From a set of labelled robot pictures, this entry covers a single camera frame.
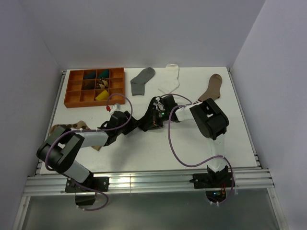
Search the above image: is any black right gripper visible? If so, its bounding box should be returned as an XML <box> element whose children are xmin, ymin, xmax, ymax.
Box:
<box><xmin>144</xmin><ymin>107</ymin><xmax>170</xmax><ymax>130</ymax></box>

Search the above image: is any black sock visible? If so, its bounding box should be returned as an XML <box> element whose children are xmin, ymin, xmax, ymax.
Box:
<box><xmin>138</xmin><ymin>97</ymin><xmax>159</xmax><ymax>132</ymax></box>

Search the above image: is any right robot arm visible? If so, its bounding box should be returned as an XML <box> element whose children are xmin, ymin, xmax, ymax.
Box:
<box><xmin>146</xmin><ymin>94</ymin><xmax>230</xmax><ymax>187</ymax></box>

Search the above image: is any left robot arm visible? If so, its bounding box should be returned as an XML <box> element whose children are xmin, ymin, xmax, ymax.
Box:
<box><xmin>36</xmin><ymin>111</ymin><xmax>138</xmax><ymax>191</ymax></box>

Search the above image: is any white sock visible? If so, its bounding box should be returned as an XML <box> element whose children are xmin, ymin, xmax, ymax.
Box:
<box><xmin>158</xmin><ymin>64</ymin><xmax>180</xmax><ymax>93</ymax></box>

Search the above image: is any yellow rolled sock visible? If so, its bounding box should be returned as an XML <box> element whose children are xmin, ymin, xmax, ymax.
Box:
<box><xmin>95</xmin><ymin>90</ymin><xmax>109</xmax><ymax>101</ymax></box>

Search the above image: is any grey sock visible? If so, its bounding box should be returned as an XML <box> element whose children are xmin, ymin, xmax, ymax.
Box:
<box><xmin>130</xmin><ymin>67</ymin><xmax>155</xmax><ymax>96</ymax></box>

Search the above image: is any tan argyle sock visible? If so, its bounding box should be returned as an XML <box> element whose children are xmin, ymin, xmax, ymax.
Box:
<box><xmin>49</xmin><ymin>120</ymin><xmax>102</xmax><ymax>151</ymax></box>

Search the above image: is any brown argyle rolled sock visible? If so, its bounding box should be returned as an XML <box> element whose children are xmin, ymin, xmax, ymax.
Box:
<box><xmin>95</xmin><ymin>79</ymin><xmax>109</xmax><ymax>90</ymax></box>

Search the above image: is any orange compartment tray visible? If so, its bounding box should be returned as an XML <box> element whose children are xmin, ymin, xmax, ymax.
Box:
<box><xmin>64</xmin><ymin>68</ymin><xmax>126</xmax><ymax>108</ymax></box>

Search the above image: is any dark brown rolled sock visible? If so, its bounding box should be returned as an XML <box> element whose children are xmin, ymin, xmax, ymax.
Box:
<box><xmin>82</xmin><ymin>80</ymin><xmax>96</xmax><ymax>90</ymax></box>

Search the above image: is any tan sock maroon striped cuff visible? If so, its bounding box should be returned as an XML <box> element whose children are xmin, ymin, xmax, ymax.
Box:
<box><xmin>194</xmin><ymin>74</ymin><xmax>223</xmax><ymax>104</ymax></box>

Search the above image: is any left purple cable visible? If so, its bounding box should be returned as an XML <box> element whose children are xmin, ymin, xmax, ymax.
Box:
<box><xmin>45</xmin><ymin>93</ymin><xmax>133</xmax><ymax>211</ymax></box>

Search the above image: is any purple cable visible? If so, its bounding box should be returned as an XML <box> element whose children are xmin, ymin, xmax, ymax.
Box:
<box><xmin>161</xmin><ymin>93</ymin><xmax>235</xmax><ymax>205</ymax></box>
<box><xmin>45</xmin><ymin>93</ymin><xmax>133</xmax><ymax>211</ymax></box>

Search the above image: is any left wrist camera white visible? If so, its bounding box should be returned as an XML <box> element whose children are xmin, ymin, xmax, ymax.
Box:
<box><xmin>106</xmin><ymin>103</ymin><xmax>121</xmax><ymax>115</ymax></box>

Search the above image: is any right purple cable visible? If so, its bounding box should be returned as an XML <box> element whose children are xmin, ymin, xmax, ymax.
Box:
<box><xmin>161</xmin><ymin>93</ymin><xmax>235</xmax><ymax>205</ymax></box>

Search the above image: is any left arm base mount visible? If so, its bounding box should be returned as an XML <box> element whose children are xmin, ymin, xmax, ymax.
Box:
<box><xmin>65</xmin><ymin>176</ymin><xmax>110</xmax><ymax>207</ymax></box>

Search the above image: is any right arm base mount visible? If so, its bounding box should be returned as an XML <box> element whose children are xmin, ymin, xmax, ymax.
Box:
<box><xmin>189</xmin><ymin>166</ymin><xmax>236</xmax><ymax>189</ymax></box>

